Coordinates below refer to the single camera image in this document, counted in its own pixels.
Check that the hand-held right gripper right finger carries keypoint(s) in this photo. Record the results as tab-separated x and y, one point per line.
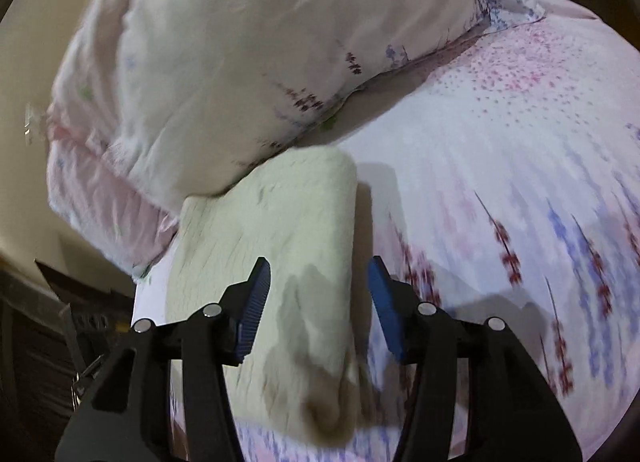
385	307

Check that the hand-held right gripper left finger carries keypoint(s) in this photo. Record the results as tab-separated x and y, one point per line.
255	307

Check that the floral bed sheet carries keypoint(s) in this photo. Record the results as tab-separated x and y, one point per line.
500	142

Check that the dark bedside cabinet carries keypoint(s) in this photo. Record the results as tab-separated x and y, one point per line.
30	342

